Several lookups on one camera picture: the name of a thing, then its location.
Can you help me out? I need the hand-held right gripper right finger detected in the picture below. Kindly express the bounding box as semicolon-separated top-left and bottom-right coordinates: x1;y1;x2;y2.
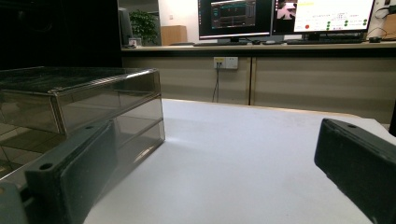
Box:
313;118;396;224

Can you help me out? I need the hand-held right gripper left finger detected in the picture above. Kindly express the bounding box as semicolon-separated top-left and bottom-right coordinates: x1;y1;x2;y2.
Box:
23;119;119;224

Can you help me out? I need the clear grey plastic drawer unit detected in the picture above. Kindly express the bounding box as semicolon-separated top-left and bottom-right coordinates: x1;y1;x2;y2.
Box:
0;66;166;188

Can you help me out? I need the long wooden counter desk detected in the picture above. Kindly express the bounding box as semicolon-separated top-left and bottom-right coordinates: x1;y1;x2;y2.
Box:
120;40;396;125

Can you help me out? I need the black keyboard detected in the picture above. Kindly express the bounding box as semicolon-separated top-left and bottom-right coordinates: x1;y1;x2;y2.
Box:
285;38;364;46
192;41;248;48

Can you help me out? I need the white-screen computer monitor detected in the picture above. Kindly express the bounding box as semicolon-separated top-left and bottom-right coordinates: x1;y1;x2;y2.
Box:
272;0;375;35

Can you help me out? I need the green potted plant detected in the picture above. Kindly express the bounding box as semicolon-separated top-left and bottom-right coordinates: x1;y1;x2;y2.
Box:
128;9;160;47

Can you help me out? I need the brown cardboard box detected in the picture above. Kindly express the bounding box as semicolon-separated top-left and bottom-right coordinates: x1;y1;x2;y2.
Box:
160;24;189;47

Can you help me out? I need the dark-screen computer monitor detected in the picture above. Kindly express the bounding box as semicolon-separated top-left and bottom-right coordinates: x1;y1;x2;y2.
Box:
197;0;276;41

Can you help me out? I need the black power cable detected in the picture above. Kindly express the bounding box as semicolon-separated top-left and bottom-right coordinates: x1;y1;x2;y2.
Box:
212;64;220;104

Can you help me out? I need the white wall power socket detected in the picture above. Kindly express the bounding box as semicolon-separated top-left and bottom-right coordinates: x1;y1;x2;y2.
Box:
213;56;239;70

